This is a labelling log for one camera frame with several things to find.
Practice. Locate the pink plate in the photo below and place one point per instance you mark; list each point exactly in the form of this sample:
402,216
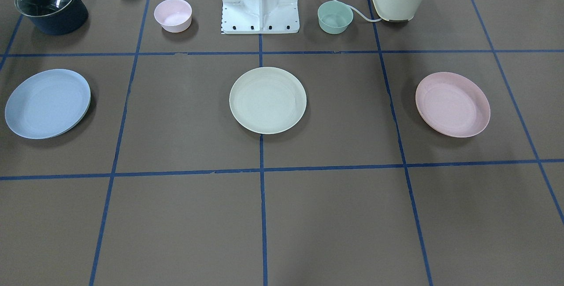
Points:
452,105

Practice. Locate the blue plate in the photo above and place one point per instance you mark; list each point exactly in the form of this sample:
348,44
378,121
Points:
48,104

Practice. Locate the cream plate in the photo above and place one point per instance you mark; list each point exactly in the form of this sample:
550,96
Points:
267,100

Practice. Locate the green bowl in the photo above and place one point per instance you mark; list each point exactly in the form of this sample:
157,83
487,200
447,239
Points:
334,17

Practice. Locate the pink bowl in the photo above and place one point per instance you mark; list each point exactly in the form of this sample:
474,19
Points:
174,16

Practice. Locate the dark blue pot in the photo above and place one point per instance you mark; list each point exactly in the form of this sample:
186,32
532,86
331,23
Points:
54,17

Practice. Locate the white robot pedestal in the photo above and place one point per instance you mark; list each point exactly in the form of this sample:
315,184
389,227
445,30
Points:
260,17

